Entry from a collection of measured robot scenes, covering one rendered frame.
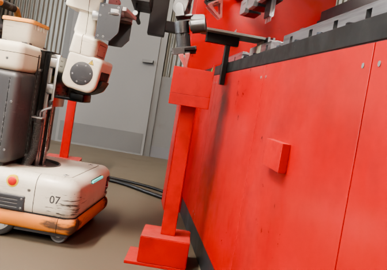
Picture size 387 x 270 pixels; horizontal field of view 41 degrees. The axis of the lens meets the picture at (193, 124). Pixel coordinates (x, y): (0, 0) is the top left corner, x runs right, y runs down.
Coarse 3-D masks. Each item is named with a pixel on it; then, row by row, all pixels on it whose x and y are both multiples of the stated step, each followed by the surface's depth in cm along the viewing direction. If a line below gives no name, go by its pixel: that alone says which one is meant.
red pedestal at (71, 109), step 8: (72, 104) 382; (72, 112) 382; (64, 120) 382; (72, 120) 383; (64, 128) 382; (72, 128) 385; (64, 136) 383; (64, 144) 383; (64, 152) 383; (80, 160) 386
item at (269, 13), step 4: (272, 0) 225; (268, 4) 229; (272, 4) 225; (268, 8) 228; (272, 8) 225; (268, 12) 227; (272, 12) 225; (264, 16) 233; (268, 16) 227; (272, 16) 225; (268, 20) 228
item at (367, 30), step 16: (384, 16) 84; (336, 32) 104; (352, 32) 95; (368, 32) 89; (384, 32) 83; (272, 48) 153; (288, 48) 136; (304, 48) 123; (320, 48) 111; (336, 48) 102; (240, 64) 198; (256, 64) 170
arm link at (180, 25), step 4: (180, 20) 207; (184, 20) 207; (188, 20) 207; (176, 24) 207; (180, 24) 206; (184, 24) 206; (188, 24) 208; (176, 28) 207; (180, 28) 206; (184, 28) 206; (188, 28) 208; (176, 32) 207; (180, 32) 206; (184, 32) 206; (188, 32) 208
